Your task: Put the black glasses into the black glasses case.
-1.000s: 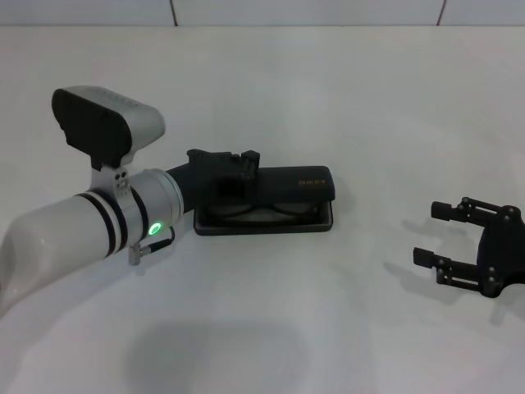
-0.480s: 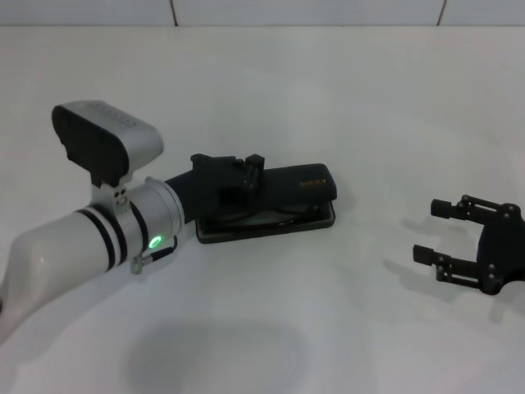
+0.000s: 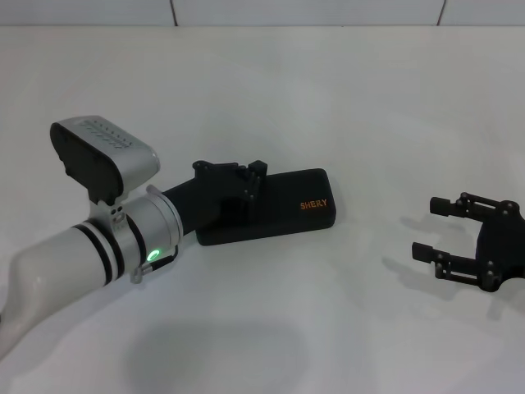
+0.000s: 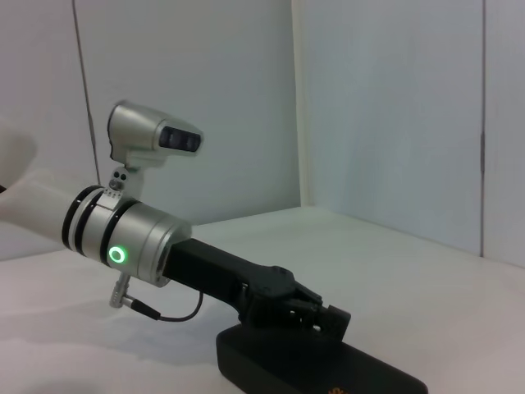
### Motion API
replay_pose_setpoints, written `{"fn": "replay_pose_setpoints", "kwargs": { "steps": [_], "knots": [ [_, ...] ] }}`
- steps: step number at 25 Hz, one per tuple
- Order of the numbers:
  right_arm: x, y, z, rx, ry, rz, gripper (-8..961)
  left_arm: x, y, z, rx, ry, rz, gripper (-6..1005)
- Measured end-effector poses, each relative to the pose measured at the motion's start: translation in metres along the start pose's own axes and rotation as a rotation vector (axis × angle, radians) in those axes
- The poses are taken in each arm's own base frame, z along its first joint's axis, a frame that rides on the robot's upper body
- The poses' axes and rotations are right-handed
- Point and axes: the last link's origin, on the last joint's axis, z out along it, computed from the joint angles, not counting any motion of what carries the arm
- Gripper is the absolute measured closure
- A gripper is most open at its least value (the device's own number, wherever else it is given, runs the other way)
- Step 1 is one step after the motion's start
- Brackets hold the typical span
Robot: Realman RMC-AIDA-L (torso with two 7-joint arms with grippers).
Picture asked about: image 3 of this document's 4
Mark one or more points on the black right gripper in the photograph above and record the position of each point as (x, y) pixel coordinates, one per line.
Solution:
(502, 250)

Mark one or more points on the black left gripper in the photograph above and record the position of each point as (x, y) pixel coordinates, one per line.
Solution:
(205, 193)

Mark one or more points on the black glasses case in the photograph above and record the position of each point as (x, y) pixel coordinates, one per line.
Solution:
(287, 205)

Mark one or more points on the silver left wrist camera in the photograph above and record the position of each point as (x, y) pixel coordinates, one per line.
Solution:
(102, 160)

